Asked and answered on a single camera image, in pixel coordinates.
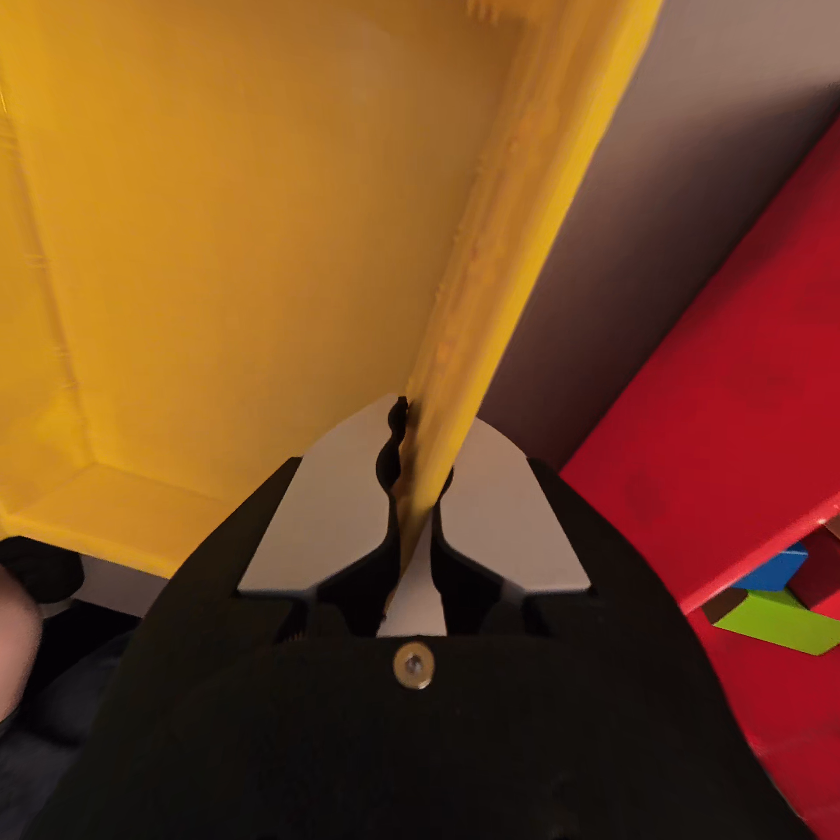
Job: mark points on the red plastic bin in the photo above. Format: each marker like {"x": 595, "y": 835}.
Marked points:
{"x": 722, "y": 426}

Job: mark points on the person's left forearm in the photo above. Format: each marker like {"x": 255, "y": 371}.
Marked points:
{"x": 13, "y": 643}

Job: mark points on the green wooden block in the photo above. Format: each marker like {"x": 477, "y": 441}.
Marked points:
{"x": 781, "y": 623}

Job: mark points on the blue rectangular wooden block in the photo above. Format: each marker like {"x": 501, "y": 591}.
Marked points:
{"x": 774, "y": 571}

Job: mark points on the person in dark shirt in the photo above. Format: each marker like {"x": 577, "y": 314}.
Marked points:
{"x": 59, "y": 722}

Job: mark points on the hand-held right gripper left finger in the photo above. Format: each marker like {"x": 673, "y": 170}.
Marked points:
{"x": 315, "y": 512}

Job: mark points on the yellow plastic bin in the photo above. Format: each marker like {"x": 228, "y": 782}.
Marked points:
{"x": 229, "y": 229}

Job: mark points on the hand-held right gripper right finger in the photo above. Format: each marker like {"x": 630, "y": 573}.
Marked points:
{"x": 518, "y": 525}

